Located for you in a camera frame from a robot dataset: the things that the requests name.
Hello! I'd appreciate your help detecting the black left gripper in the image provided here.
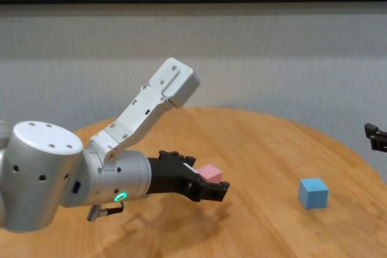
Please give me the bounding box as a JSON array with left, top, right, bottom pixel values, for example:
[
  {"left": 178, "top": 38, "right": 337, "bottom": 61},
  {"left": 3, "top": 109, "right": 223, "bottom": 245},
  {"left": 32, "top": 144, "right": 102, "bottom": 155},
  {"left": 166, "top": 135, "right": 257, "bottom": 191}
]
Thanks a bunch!
[{"left": 146, "top": 150, "right": 230, "bottom": 203}]

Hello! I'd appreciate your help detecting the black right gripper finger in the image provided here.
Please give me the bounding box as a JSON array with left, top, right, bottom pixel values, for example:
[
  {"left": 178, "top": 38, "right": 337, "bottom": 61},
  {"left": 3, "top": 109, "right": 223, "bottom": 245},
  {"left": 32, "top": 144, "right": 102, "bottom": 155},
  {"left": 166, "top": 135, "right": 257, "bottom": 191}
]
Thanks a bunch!
[{"left": 364, "top": 122, "right": 387, "bottom": 152}]

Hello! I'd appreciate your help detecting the pink cube block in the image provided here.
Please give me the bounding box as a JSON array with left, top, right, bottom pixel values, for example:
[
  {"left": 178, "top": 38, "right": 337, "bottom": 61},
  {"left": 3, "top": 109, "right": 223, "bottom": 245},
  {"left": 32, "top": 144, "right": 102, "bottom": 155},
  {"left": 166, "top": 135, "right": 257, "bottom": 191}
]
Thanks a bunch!
[{"left": 196, "top": 164, "right": 224, "bottom": 184}]

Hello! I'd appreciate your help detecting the blue cube block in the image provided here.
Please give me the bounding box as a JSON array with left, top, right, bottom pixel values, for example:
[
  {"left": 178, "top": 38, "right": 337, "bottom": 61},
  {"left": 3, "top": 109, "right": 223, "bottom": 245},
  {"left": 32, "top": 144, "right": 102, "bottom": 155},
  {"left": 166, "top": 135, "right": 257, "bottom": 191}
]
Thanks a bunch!
[{"left": 298, "top": 178, "right": 330, "bottom": 210}]

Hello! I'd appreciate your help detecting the silver black cable connector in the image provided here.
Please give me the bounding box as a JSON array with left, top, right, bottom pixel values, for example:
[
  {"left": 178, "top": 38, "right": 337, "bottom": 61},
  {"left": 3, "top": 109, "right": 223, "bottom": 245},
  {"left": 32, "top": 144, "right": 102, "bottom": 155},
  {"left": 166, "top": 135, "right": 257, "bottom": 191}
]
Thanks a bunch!
[{"left": 86, "top": 200, "right": 125, "bottom": 222}]

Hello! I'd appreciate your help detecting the black wall trim strip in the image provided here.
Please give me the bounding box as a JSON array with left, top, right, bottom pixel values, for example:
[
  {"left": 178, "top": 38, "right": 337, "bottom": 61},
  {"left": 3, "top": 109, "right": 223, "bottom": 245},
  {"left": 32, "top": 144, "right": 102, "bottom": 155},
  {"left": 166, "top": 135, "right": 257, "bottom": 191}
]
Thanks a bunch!
[{"left": 0, "top": 0, "right": 387, "bottom": 6}]

